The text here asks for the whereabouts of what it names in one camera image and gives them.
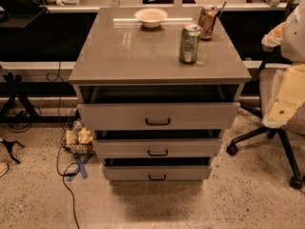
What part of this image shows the grey bottom drawer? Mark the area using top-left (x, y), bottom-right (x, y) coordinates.
top-left (102, 165), bottom-right (212, 181)

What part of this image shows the grey drawer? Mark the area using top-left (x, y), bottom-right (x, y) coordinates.
top-left (102, 165), bottom-right (212, 181)
top-left (78, 102), bottom-right (239, 131)
top-left (93, 138), bottom-right (222, 158)

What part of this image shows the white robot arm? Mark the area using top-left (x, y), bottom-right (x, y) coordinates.
top-left (261, 0), bottom-right (305, 128)

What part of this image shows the grey drawer cabinet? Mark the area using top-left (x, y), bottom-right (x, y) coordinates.
top-left (70, 7), bottom-right (251, 168)

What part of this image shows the grey top drawer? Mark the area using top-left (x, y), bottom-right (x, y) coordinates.
top-left (78, 102), bottom-right (239, 131)

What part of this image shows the grey middle drawer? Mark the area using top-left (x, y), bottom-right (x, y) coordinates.
top-left (93, 138), bottom-right (222, 158)

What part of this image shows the green soda can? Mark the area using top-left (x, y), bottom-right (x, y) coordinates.
top-left (179, 24), bottom-right (201, 63)

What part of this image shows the crumpled snack bags pile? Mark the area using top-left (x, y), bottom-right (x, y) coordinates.
top-left (65, 120), bottom-right (94, 155)

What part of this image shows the blue tape cross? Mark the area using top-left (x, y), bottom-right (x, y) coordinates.
top-left (67, 154), bottom-right (93, 181)

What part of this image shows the white bowl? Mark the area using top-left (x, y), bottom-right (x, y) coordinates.
top-left (134, 8), bottom-right (168, 29)

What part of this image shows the brown soda can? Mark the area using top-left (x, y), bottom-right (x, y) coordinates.
top-left (198, 6), bottom-right (218, 40)

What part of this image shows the black straw stick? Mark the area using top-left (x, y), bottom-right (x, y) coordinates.
top-left (218, 1), bottom-right (227, 20)

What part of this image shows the office chair with beige seat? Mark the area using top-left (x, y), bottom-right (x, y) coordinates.
top-left (227, 59), bottom-right (305, 189)

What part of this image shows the black tripod foot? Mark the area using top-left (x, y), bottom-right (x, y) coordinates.
top-left (0, 138), bottom-right (24, 164)

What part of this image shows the black stand frame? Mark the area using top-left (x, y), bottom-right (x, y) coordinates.
top-left (0, 73), bottom-right (79, 124)

